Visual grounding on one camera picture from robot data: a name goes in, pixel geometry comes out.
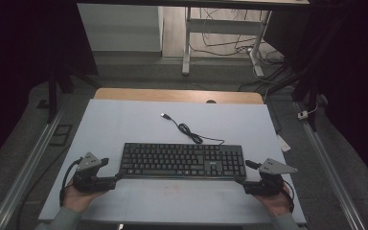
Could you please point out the person's left hand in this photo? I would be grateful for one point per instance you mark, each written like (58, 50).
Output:
(76, 199)

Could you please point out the aluminium rail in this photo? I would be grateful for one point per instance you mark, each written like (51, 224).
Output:
(329, 172)
(25, 166)

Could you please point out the white desk frame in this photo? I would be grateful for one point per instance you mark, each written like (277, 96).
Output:
(223, 26)

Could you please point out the small white box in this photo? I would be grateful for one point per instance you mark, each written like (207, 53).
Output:
(302, 115)

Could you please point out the white paper strip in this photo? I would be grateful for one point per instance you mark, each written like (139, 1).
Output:
(283, 143)

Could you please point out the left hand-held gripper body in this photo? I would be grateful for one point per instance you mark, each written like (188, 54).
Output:
(89, 183)

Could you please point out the white board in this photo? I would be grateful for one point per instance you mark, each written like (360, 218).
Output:
(124, 121)

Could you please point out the black stand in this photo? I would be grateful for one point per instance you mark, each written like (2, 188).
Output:
(303, 89)
(52, 92)

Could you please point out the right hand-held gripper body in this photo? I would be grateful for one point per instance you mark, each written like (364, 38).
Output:
(265, 188)

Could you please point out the white cabinet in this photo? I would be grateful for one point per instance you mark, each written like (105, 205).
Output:
(118, 28)

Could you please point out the wooden table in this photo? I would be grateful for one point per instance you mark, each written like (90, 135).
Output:
(159, 95)

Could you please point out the person's right hand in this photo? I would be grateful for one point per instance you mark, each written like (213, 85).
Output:
(278, 204)

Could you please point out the black computer keyboard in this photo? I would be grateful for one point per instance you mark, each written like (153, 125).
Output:
(172, 159)

